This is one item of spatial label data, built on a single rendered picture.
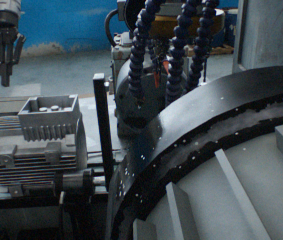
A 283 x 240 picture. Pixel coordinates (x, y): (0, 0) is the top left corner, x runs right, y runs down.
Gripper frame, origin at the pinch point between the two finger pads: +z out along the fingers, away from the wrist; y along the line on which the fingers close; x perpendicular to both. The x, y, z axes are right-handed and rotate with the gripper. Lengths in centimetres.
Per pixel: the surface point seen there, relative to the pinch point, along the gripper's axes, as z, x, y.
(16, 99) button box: 9.2, -3.7, 4.9
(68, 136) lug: 24.2, -26.9, 25.4
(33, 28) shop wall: -241, 440, -133
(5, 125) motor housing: 20.3, -24.1, 10.2
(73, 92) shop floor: -72, 295, -32
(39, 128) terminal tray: 21.9, -26.8, 18.9
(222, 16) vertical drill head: 4, -41, 58
